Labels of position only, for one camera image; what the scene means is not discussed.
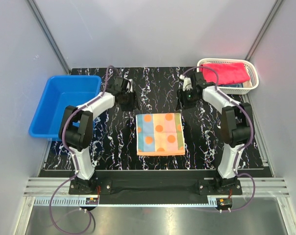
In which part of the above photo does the right aluminium frame post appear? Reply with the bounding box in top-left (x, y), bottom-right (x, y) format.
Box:
top-left (245, 0), bottom-right (285, 61)

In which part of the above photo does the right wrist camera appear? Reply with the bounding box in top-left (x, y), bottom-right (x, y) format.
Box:
top-left (179, 74), bottom-right (193, 91)

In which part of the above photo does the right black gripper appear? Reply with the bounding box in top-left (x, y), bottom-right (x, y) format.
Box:
top-left (175, 88), bottom-right (199, 112)

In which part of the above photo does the aluminium frame post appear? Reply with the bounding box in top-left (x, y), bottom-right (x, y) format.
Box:
top-left (26, 0), bottom-right (72, 74)
top-left (245, 0), bottom-right (285, 61)

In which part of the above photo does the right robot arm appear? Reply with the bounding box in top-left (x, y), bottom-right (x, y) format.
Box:
top-left (176, 72), bottom-right (254, 194)

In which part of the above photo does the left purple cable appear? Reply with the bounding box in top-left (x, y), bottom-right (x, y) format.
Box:
top-left (49, 65), bottom-right (119, 233)

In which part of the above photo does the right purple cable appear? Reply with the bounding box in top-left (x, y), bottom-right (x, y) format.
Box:
top-left (182, 66), bottom-right (256, 212)

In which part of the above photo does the white perforated basket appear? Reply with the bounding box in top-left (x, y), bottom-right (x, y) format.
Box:
top-left (197, 58), bottom-right (259, 95)

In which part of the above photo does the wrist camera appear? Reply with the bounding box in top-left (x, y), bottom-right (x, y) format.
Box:
top-left (179, 74), bottom-right (193, 91)
top-left (127, 79), bottom-right (134, 93)

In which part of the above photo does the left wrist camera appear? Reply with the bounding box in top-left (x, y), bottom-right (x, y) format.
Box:
top-left (127, 79), bottom-right (134, 93)

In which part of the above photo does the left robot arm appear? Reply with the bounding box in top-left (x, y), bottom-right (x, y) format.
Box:
top-left (59, 77), bottom-right (139, 194)

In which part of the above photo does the blue plastic bin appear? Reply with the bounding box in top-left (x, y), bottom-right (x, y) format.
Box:
top-left (28, 75), bottom-right (101, 141)

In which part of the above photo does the orange patterned towel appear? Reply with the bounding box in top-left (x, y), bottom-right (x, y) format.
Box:
top-left (136, 113), bottom-right (185, 156)

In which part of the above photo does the pink towel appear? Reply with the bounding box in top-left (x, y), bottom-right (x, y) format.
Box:
top-left (199, 63), bottom-right (250, 85)

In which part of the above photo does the aluminium rail profile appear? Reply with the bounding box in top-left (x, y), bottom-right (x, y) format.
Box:
top-left (24, 177), bottom-right (289, 197)

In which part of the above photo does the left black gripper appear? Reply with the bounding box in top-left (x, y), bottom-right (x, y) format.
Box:
top-left (121, 90), bottom-right (140, 112)

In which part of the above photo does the white cable duct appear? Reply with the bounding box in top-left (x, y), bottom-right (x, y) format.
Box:
top-left (34, 196), bottom-right (217, 208)

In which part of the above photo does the left aluminium frame post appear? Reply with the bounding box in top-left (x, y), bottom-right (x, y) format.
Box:
top-left (26, 0), bottom-right (72, 74)

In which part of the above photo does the teal beige Doraemon towel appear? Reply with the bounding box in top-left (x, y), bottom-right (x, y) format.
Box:
top-left (220, 81), bottom-right (252, 88)

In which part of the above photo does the purple cable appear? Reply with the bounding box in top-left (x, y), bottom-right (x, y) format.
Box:
top-left (49, 65), bottom-right (119, 233)
top-left (182, 66), bottom-right (256, 212)

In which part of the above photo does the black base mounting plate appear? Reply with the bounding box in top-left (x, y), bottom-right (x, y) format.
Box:
top-left (69, 170), bottom-right (243, 202)

